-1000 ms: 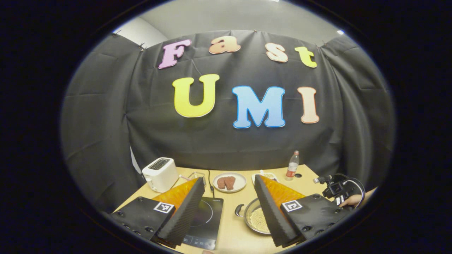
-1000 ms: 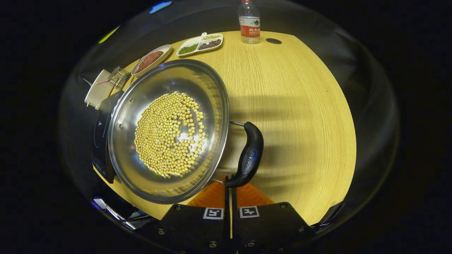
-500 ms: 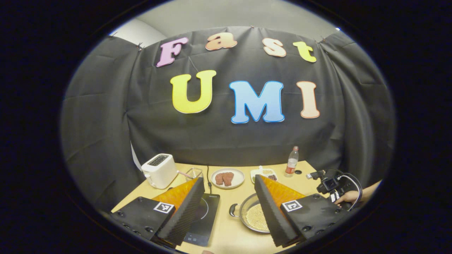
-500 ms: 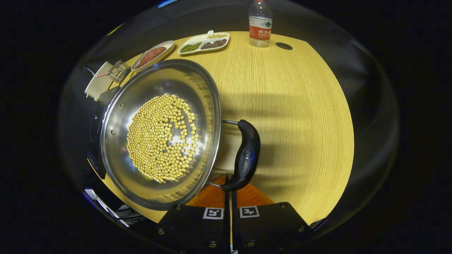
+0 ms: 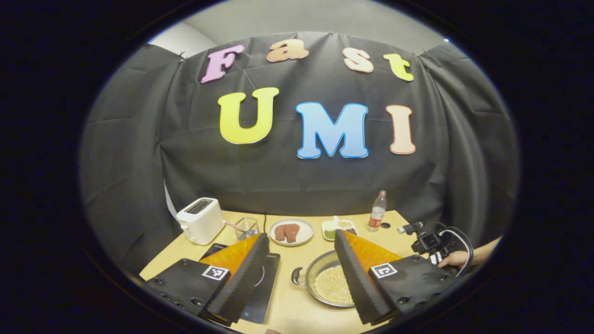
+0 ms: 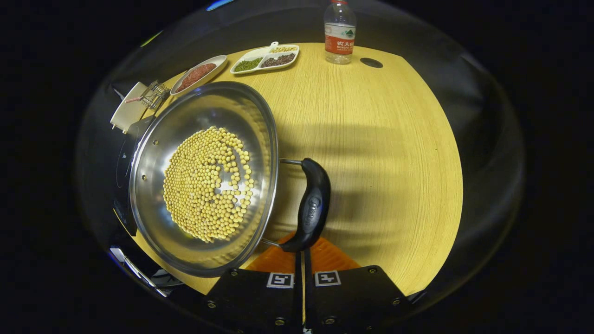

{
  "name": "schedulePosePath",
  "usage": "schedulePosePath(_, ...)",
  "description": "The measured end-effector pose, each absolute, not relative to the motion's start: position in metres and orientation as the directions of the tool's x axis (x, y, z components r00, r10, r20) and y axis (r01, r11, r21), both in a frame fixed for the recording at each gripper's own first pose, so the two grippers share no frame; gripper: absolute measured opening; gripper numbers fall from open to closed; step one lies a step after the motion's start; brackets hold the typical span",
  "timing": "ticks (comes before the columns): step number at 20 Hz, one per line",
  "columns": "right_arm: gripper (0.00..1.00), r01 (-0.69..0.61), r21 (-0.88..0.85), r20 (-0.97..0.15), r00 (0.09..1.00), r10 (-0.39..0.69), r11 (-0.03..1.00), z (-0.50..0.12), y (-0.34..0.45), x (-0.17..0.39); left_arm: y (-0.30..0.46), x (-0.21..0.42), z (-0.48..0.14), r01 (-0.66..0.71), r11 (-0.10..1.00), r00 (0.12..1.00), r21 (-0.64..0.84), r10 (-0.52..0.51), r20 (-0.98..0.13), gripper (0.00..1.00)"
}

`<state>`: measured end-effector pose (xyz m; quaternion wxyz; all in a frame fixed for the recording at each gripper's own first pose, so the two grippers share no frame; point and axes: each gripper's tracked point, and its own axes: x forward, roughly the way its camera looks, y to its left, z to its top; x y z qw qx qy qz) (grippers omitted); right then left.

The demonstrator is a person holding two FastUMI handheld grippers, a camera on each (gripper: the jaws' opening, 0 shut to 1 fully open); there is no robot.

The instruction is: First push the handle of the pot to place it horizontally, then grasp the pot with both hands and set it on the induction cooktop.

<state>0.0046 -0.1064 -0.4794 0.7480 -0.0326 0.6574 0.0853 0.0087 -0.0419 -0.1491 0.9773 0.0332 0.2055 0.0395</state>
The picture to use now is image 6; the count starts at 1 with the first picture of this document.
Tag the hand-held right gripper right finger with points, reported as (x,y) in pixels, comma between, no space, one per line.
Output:
(352,301)

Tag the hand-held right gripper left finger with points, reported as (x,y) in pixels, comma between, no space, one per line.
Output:
(260,301)

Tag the black induction cooktop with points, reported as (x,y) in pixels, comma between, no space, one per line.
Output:
(123,178)

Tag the pile of yellow soybeans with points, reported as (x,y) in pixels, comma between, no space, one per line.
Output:
(199,185)

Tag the brown meat patty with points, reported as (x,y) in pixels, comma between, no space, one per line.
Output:
(206,70)
(185,83)

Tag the white toaster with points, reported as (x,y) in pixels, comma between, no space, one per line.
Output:
(125,111)

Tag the heap of green mung beans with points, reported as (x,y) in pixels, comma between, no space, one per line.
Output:
(248,64)

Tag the pink striped straw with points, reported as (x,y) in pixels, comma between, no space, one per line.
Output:
(133,99)

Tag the black table grommet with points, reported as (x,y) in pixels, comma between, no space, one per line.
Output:
(371,62)

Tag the heap of dark beans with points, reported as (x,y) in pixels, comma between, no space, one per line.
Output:
(278,60)

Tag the round white plate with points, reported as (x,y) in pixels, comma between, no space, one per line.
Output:
(220,61)

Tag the white divided dish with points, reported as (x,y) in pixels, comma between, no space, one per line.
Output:
(260,52)

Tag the small heap of yellow beans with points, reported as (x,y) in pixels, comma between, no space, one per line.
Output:
(283,49)

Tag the clear plastic water bottle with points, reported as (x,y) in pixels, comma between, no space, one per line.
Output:
(339,44)

